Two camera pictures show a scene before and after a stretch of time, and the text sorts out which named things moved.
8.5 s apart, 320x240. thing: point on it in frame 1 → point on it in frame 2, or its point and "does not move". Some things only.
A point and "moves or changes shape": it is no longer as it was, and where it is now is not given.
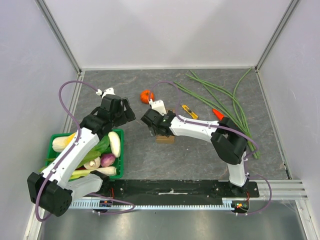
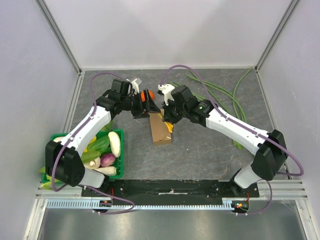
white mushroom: (93, 164) does not move
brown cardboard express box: (165, 139) moves or changes shape
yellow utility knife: (194, 115) moves or changes shape
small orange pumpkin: (146, 95) does not move
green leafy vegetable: (102, 147) does not move
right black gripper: (152, 124) → (169, 113)
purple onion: (107, 159) does not move
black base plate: (139, 191) does not move
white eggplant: (115, 143) does not move
